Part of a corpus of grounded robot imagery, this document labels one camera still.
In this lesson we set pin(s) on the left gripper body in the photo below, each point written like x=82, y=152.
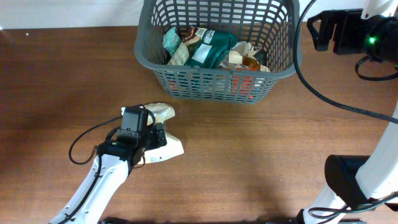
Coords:
x=151, y=137

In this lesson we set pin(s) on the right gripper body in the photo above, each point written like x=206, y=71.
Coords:
x=354, y=37

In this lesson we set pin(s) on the beige paper pouch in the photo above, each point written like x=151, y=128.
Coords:
x=168, y=149

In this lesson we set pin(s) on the small teal snack packet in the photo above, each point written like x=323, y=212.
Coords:
x=171, y=41

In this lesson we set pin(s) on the green Nescafe coffee bag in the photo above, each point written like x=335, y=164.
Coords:
x=204, y=48

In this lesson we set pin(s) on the beige brown bag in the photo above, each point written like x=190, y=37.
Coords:
x=245, y=56

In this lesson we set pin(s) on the orange biscuit package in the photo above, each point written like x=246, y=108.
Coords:
x=246, y=88

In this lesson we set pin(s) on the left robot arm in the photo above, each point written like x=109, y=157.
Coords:
x=113, y=163

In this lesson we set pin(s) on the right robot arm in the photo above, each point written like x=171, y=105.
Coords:
x=355, y=184

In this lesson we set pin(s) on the grey plastic basket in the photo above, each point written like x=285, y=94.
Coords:
x=267, y=24

